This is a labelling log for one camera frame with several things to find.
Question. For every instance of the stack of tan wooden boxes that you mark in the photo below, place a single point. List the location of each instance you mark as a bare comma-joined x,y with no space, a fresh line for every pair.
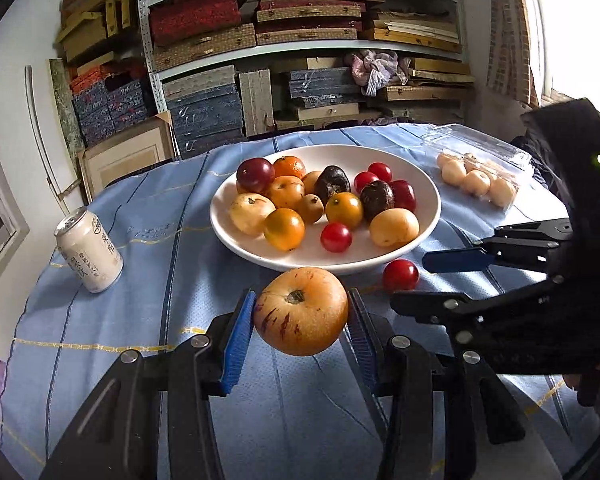
85,30

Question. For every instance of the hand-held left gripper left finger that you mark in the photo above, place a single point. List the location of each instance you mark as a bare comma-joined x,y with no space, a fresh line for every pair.
237,340

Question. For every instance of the weathered grey flat box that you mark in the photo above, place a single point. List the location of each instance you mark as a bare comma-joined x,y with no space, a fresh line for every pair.
200,82

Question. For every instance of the cream drink can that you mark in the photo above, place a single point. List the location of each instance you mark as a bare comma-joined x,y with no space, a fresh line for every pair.
90,255

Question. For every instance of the dark cloth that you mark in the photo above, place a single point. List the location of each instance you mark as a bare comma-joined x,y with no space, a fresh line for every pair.
522,147

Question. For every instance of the clear plastic clamshell container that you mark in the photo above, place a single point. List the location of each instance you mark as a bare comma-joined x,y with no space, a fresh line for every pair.
480,137

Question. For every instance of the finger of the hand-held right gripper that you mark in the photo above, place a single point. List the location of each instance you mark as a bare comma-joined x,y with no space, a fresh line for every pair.
455,260
430,305

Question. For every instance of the stack of dark grey boxes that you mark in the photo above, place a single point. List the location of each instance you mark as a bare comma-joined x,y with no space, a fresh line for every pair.
320,85

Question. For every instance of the white panel board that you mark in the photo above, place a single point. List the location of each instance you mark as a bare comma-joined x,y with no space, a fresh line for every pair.
45,125

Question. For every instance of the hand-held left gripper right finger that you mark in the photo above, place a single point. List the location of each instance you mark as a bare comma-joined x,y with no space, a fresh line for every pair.
362,340

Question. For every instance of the brick-patterned curtain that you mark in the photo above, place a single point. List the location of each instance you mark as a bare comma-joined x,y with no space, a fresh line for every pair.
510,35

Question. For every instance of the dark red plum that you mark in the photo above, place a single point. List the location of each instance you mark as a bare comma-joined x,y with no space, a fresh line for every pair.
405,195
255,171

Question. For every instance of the yellow loquat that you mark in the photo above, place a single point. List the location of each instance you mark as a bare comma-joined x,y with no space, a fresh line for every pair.
310,180
311,208

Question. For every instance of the stack of blue-grey marbled boxes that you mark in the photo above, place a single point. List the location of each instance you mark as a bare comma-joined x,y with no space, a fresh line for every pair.
205,120

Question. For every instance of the stack of red patterned boxes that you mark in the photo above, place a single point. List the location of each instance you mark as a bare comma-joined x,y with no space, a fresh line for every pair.
195,17

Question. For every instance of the orange tomato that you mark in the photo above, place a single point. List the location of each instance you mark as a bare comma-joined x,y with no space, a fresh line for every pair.
284,229

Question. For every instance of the group of pale loquats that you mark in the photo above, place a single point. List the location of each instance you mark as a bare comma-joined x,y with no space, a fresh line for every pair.
475,182

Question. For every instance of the wooden picture frame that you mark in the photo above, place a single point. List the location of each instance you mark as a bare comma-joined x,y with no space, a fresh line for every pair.
125,155

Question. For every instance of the red cherry tomato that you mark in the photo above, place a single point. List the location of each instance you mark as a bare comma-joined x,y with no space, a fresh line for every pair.
336,237
400,275
380,171
366,181

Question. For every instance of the stack of woven brown boxes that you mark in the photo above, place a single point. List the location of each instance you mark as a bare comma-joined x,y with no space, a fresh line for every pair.
205,47

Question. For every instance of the yellow-green tomato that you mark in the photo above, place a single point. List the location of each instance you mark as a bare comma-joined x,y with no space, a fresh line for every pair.
344,210

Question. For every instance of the light blue tablecloth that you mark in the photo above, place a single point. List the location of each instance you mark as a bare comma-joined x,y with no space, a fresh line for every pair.
155,270

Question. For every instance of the pale wooden drawer box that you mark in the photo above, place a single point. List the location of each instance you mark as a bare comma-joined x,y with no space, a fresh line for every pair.
325,111

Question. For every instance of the pale yellow pepino melon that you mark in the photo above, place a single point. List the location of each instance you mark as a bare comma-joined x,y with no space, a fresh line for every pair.
394,227

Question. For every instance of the weathered grey upright box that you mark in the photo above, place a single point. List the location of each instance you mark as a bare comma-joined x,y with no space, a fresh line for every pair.
256,102

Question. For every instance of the stack of blue patterned boxes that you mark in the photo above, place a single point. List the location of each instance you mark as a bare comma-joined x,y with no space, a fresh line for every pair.
110,105

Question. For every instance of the pink cloth bundle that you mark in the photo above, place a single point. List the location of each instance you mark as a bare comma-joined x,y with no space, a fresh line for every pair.
375,72

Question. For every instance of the purple-striped pepino melon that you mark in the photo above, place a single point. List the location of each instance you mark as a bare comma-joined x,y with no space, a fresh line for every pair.
300,311

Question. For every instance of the stack of yellow wooden boxes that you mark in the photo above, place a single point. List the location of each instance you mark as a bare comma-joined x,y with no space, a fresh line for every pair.
410,30

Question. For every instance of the green marbled board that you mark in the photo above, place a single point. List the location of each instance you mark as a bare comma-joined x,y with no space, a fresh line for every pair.
65,105

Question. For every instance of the white oval plate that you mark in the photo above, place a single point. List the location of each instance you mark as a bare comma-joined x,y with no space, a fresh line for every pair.
305,256

